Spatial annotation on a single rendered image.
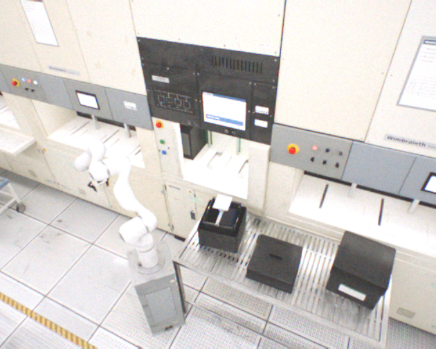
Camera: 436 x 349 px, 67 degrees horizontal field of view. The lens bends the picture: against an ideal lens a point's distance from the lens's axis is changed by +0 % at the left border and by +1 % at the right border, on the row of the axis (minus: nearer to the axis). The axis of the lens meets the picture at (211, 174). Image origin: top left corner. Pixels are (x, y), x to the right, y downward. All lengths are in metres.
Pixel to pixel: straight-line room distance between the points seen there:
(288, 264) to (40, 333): 2.05
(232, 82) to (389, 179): 1.01
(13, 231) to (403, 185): 3.53
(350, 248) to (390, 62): 1.02
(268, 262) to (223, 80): 1.12
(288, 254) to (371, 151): 0.79
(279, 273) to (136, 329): 1.35
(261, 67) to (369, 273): 1.24
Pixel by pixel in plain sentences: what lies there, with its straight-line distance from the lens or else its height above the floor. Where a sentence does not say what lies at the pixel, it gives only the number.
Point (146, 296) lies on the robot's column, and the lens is 2.36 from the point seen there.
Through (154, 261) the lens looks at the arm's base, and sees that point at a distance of 2.20.
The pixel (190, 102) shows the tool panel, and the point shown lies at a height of 1.59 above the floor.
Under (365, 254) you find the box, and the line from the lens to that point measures 2.09.
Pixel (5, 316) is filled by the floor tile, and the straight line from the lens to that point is 3.42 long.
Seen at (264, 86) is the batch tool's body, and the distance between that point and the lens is 1.86.
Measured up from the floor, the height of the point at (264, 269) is 0.86.
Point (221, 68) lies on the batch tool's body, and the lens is 1.92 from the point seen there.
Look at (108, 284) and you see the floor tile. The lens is 3.19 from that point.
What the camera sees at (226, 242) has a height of 0.86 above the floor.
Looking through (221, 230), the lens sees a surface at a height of 0.93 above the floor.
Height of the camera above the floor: 2.62
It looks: 42 degrees down
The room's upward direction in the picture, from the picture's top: 3 degrees counter-clockwise
